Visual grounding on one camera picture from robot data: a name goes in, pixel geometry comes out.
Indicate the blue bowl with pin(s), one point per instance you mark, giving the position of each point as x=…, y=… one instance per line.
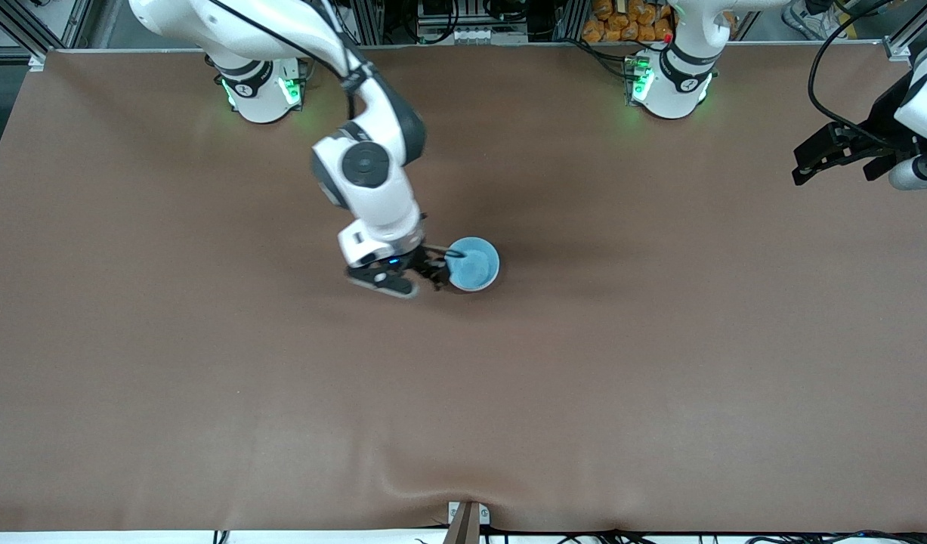
x=477, y=268

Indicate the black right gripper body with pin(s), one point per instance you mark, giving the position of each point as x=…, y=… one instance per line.
x=422, y=264

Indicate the brown table mat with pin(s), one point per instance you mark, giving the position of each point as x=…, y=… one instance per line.
x=463, y=408

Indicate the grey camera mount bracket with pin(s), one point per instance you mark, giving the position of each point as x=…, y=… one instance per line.
x=467, y=521

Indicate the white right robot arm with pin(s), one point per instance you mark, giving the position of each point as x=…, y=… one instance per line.
x=372, y=211

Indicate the grey control box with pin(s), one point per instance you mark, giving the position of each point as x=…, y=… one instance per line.
x=471, y=23

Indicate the aluminium frame profile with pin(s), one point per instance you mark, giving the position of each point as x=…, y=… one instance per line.
x=905, y=45
x=569, y=21
x=25, y=30
x=369, y=21

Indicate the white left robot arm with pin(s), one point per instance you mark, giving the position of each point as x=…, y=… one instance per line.
x=671, y=94

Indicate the bag of orange snacks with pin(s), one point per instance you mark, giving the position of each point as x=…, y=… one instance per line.
x=625, y=23

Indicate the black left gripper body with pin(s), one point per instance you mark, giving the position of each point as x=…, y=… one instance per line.
x=880, y=121

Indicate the white sneaker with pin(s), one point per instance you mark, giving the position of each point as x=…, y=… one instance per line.
x=818, y=19

